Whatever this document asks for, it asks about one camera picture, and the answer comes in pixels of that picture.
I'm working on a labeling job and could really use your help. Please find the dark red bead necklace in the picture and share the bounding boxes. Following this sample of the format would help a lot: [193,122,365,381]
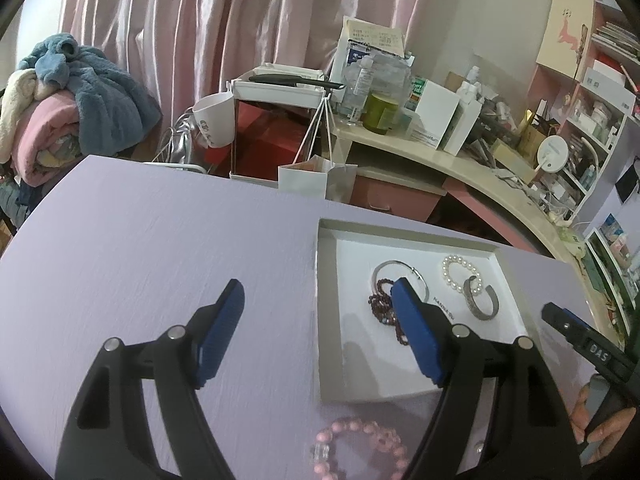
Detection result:
[368,277,410,347]

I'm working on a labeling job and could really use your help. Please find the thin silver hoop bangle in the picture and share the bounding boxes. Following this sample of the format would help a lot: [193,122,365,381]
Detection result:
[370,259,431,302]

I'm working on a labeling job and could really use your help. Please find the white pearl bracelet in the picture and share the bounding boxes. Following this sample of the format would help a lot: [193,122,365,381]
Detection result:
[441,253,484,296]

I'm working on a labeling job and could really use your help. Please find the silver cuff bangle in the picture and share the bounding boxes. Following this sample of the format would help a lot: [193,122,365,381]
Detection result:
[462,274,500,322]

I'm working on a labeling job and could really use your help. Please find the pink bead bracelet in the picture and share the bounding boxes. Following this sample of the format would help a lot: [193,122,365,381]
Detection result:
[309,415,411,480]

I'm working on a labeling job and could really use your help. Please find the person's right hand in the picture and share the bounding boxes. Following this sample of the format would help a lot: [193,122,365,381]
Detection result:
[570,385,637,465]

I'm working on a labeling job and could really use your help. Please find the grey shallow tray box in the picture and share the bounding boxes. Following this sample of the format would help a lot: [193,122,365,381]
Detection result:
[316,219,536,403]

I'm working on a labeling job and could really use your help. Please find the green round hand fan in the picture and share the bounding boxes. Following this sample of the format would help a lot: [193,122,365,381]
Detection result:
[558,226,587,261]

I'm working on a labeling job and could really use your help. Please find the white paper gift bag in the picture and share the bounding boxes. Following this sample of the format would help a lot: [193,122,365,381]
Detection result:
[276,96,359,204]

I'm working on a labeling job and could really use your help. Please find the curved beige desk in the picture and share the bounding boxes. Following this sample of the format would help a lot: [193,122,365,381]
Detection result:
[332,124,620,342]

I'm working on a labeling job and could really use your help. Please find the tall narrow white box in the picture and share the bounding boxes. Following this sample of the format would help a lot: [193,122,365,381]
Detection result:
[440,98,482,156]

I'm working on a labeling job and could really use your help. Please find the white carton box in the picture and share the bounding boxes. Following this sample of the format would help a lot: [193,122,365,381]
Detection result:
[408,80,460,148]

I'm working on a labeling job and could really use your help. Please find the green glass jar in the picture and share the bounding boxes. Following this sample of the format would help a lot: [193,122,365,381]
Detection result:
[362,92,399,134]

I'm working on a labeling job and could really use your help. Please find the white paper cup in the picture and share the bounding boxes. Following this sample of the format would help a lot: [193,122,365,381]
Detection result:
[192,91,235,148]

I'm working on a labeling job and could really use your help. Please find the white spray bottle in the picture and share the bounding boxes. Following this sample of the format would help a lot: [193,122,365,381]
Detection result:
[457,65,483,104]

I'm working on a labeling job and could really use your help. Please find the blue fleece blanket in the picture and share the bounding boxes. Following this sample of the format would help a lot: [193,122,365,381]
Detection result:
[17,32,162,156]

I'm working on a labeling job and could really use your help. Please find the clear plastic medical bag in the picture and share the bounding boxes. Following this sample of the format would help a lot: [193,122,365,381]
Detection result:
[330,16,413,122]

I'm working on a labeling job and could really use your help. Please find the pink folded blanket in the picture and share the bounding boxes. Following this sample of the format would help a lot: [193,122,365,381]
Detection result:
[12,90,82,188]

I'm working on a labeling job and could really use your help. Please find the pink white bookshelf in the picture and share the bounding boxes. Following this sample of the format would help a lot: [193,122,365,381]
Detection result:
[526,0,639,226]

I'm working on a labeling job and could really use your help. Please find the pink satin curtain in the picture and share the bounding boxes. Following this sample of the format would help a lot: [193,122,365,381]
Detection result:
[62,0,423,120]

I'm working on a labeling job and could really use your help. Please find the cream folded blanket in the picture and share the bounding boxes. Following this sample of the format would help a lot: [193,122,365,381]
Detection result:
[0,68,58,164]

